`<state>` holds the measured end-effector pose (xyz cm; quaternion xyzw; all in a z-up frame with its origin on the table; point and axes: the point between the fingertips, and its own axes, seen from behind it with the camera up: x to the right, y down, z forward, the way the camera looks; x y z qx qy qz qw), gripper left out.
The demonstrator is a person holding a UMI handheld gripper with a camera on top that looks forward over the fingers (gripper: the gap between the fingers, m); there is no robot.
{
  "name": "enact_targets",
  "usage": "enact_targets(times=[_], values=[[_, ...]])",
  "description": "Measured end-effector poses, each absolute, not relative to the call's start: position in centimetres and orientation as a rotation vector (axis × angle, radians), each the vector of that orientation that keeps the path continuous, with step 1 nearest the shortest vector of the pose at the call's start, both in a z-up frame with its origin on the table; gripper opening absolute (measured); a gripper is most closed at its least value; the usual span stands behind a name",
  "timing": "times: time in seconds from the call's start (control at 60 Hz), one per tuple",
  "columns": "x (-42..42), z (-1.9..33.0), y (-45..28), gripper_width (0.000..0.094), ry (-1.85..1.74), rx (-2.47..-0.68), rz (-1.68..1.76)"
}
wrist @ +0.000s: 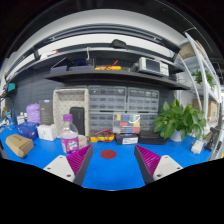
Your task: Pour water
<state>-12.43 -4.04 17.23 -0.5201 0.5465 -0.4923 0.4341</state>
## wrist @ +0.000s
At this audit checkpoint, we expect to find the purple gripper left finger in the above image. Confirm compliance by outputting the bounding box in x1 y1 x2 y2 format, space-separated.
44 145 93 186

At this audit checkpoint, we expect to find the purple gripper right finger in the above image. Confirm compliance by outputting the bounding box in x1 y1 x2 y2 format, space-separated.
134 145 182 185

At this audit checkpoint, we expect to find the black flat case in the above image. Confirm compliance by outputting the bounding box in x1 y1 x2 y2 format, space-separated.
138 130 167 145

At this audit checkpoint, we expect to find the plastic bottle purple cap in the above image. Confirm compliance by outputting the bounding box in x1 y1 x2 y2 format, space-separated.
60 114 79 154

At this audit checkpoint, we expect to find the red round coaster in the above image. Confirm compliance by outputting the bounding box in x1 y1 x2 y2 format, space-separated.
100 149 117 159

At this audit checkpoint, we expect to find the black box white label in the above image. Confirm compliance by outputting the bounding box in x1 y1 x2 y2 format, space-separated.
116 134 138 145

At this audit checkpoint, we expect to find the yellow tool with red leads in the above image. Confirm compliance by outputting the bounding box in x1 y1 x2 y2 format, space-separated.
90 129 115 143

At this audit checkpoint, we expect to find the white small box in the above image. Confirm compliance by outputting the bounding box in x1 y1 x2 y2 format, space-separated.
37 124 57 141

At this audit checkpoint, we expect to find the white adapter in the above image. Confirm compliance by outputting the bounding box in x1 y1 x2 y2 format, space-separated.
191 140 204 154

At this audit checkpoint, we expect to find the green potted plant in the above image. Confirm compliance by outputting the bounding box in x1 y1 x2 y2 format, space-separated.
153 98 206 140

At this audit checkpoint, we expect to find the clear compartment organizer box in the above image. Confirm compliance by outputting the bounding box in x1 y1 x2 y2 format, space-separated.
113 113 140 134

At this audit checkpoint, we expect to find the black power bank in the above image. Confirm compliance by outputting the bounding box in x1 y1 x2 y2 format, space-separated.
69 107 85 135

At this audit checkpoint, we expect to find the brown cardboard box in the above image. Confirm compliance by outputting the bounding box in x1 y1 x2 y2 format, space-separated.
5 134 34 158

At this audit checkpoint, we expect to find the blue box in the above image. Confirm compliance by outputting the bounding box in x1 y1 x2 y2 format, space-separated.
17 122 39 140

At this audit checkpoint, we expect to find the grey drawer cabinet right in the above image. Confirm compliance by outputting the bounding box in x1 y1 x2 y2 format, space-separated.
127 87 159 130

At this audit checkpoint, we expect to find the grey drawer cabinet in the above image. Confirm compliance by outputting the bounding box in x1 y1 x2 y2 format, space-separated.
88 85 127 135
127 87 159 130

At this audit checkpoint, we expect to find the dark grey upright box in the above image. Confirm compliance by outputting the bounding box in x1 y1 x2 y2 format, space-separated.
39 100 54 125

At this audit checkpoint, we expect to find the beige pegboard bin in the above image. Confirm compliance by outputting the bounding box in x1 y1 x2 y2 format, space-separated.
53 88 90 136

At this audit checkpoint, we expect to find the purple plastic bag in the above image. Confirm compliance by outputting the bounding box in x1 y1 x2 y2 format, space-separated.
26 103 40 123

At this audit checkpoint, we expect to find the grey drawer cabinet left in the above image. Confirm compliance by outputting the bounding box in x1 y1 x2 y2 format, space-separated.
88 85 127 135

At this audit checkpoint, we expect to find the black shelf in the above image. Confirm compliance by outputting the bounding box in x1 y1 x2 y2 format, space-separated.
45 70 189 90

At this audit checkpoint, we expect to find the white oscilloscope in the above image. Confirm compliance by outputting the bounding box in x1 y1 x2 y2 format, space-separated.
138 57 169 76

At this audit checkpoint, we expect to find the yellow multimeter on shelf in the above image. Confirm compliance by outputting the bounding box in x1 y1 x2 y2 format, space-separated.
95 66 122 71

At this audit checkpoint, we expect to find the white metal rack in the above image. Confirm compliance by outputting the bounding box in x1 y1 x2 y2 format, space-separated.
178 32 222 161

